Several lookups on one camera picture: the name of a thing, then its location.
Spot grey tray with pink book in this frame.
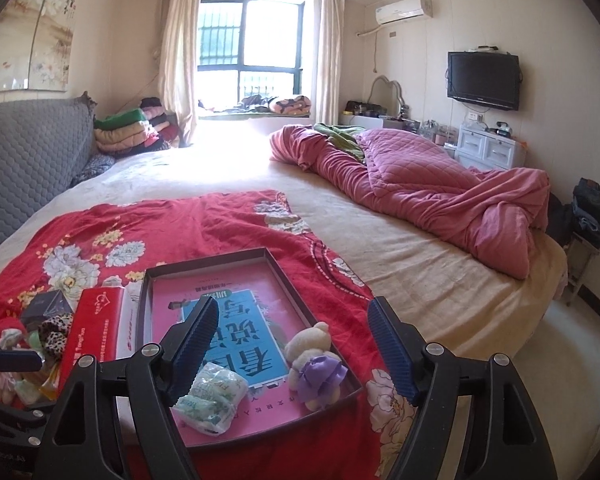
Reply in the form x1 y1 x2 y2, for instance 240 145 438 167
136 248 317 448

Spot leopard print scrunchie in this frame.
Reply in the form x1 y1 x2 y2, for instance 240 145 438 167
38 313 73 360

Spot cream curtain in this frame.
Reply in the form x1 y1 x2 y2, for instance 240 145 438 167
314 0 346 124
159 0 200 145

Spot green cloth on duvet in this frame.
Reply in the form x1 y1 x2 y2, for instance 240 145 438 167
313 122 365 164

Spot beige bed sheet mattress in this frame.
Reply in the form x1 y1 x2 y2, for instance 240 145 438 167
0 134 567 359

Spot floral wall painting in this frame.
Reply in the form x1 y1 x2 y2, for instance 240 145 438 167
0 0 76 92

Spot white teddy bear purple bow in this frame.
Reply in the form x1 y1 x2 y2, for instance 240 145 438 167
284 322 349 412

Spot right cream curtain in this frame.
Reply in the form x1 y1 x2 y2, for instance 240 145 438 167
314 0 346 124

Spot dark clothes on chair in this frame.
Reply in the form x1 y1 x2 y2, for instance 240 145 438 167
546 178 600 249

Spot left cream curtain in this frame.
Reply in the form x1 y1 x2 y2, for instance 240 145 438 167
159 0 200 145

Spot white drawer cabinet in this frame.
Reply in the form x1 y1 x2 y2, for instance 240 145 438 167
455 126 527 171

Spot pink quilted duvet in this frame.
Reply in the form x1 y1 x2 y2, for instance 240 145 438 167
271 126 550 280

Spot red floral bedspread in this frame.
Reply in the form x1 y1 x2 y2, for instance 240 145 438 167
0 190 415 479

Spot vanity mirror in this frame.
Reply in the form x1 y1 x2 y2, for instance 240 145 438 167
367 75 405 115

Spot small green tissue pack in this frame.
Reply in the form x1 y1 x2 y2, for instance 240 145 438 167
174 362 249 436

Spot black square box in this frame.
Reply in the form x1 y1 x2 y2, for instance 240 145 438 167
20 290 73 333

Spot black wall television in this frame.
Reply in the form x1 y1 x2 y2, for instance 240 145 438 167
446 51 522 110

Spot stack of folded blankets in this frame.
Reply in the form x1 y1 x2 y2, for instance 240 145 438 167
94 96 182 158

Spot grey quilted headboard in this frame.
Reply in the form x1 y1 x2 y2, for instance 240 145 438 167
0 93 96 245

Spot white air conditioner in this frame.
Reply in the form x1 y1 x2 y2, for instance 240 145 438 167
375 0 434 25

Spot clothes on window sill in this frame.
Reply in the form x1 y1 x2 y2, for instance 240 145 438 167
230 94 312 116

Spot red tissue box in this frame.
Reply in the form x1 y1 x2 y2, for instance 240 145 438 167
58 286 137 390

